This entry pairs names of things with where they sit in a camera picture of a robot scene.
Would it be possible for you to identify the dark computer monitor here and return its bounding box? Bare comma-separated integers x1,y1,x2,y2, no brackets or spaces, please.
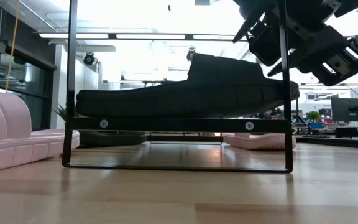
331,97,358,123

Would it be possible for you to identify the background green plant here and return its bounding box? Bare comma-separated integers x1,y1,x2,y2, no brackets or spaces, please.
305,110,323,130

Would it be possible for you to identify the wooden shelf black metal frame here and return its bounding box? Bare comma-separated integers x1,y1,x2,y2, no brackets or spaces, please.
62,0,294,174

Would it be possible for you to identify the yellow cable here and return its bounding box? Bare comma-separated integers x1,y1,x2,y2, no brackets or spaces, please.
0,0,21,94

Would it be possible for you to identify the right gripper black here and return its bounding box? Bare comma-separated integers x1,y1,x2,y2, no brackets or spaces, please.
232,0,358,77

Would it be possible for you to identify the pink slide sandal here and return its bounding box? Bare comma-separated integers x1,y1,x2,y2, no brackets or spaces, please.
0,92,80,175
222,132,297,151

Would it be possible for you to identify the black metal table frame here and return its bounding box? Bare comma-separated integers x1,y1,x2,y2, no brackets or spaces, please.
146,134,358,151

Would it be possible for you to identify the round black ceiling spotlight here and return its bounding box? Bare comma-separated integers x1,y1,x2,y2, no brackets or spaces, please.
186,46,197,62
83,52,96,66

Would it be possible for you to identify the black slide sandal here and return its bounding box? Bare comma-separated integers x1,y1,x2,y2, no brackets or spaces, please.
78,130,148,147
75,52,300,119

